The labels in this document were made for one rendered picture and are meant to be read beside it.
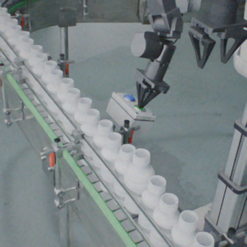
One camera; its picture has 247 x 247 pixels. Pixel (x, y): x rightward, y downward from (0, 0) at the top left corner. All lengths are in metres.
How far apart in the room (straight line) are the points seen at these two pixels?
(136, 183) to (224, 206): 0.88
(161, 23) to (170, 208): 0.53
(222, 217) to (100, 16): 1.37
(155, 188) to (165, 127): 2.26
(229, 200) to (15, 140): 1.69
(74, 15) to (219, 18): 1.77
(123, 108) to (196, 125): 2.01
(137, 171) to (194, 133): 2.21
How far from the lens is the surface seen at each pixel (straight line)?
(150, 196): 0.96
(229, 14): 0.88
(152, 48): 1.16
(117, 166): 1.05
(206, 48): 0.87
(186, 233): 0.90
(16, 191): 2.65
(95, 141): 1.13
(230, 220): 1.83
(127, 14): 2.64
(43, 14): 2.50
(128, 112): 1.26
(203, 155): 2.98
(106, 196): 1.15
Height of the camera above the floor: 1.80
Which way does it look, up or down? 35 degrees down
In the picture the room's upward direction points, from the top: 7 degrees clockwise
